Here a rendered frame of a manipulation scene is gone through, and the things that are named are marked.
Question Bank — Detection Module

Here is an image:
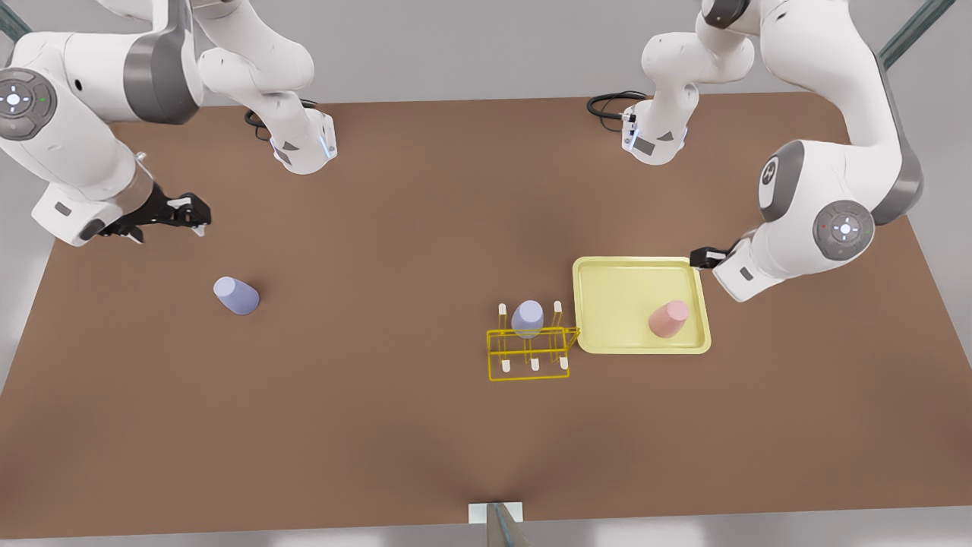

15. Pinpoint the pink cup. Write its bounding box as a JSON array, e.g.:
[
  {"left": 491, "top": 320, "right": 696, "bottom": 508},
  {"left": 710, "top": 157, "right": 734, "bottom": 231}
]
[{"left": 648, "top": 299, "right": 691, "bottom": 340}]

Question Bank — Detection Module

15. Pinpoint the lavender cup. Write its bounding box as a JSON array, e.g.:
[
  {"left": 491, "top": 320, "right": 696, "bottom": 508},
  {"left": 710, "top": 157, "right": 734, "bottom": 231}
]
[
  {"left": 213, "top": 276, "right": 260, "bottom": 317},
  {"left": 510, "top": 300, "right": 545, "bottom": 340}
]

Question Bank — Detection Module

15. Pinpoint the yellow tray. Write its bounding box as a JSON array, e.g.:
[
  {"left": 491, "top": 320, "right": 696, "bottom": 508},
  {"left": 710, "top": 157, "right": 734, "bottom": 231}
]
[{"left": 571, "top": 255, "right": 713, "bottom": 356}]

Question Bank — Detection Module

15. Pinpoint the black cable loop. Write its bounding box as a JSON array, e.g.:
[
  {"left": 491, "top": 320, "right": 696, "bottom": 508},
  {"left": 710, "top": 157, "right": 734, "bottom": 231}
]
[
  {"left": 586, "top": 90, "right": 649, "bottom": 134},
  {"left": 244, "top": 99, "right": 320, "bottom": 142}
]

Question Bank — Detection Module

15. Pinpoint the yellow wire cup rack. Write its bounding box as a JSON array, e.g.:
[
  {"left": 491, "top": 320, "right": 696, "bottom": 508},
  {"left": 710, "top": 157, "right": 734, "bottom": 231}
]
[{"left": 485, "top": 301, "right": 582, "bottom": 383}]

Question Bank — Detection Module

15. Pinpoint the silver frame post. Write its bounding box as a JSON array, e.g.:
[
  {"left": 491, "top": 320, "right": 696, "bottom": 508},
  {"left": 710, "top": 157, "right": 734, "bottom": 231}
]
[
  {"left": 0, "top": 0, "right": 33, "bottom": 43},
  {"left": 486, "top": 502, "right": 534, "bottom": 547},
  {"left": 878, "top": 0, "right": 959, "bottom": 71}
]

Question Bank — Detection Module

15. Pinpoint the white frame post foot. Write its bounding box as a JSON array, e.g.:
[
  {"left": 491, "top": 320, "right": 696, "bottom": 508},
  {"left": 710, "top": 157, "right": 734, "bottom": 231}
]
[{"left": 468, "top": 501, "right": 524, "bottom": 526}]

